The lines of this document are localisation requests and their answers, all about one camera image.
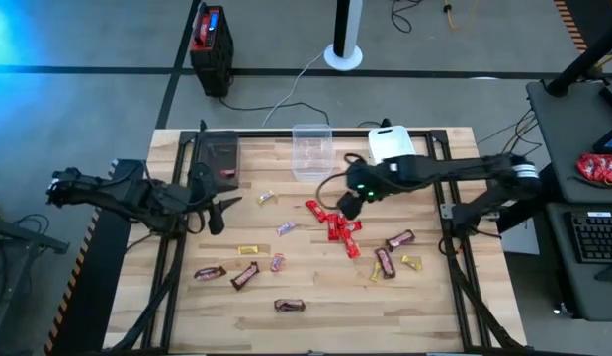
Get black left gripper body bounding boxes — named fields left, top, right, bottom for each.
left=189, top=161, right=227, bottom=236

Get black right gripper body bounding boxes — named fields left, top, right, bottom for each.
left=337, top=162, right=389, bottom=222

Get red candy bag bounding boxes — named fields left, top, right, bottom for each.
left=575, top=152, right=612, bottom=189

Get dark smoky plastic bin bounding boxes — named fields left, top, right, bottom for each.
left=195, top=130, right=241, bottom=192

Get white plastic bin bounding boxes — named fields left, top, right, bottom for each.
left=367, top=125, right=418, bottom=167

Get clear plastic bin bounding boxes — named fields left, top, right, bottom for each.
left=291, top=123, right=335, bottom=183

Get black white pole round base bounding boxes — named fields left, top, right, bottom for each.
left=323, top=0, right=365, bottom=72

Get red black power station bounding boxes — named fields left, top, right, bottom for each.
left=189, top=2, right=235, bottom=98

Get black platform hazard stripes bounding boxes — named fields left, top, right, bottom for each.
left=43, top=157, right=148, bottom=356

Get light grey box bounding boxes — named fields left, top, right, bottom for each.
left=497, top=217, right=542, bottom=256

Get black metal stand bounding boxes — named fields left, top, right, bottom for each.
left=0, top=197, right=72, bottom=356

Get grey keyboard desk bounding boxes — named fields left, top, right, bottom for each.
left=545, top=201, right=612, bottom=322

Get black keyboard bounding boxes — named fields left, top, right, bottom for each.
left=569, top=211, right=612, bottom=265

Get black mat orange stripes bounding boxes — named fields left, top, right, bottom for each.
left=552, top=0, right=612, bottom=55

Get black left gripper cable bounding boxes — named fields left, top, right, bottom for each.
left=184, top=205, right=209, bottom=236

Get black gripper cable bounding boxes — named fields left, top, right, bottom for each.
left=314, top=151, right=366, bottom=212
left=184, top=205, right=209, bottom=236

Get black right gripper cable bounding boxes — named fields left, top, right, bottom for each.
left=314, top=151, right=366, bottom=212

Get black aluminium table frame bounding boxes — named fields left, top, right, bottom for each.
left=105, top=129, right=527, bottom=356

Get black floor cable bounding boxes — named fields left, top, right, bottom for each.
left=219, top=96, right=331, bottom=126

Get white floor cable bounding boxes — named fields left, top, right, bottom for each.
left=260, top=48, right=327, bottom=128

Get black cable bundle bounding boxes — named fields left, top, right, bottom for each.
left=476, top=109, right=544, bottom=159

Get black coiled cable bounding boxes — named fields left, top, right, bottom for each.
left=390, top=0, right=426, bottom=35

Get yellow floor cable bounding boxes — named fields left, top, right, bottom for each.
left=443, top=0, right=480, bottom=32

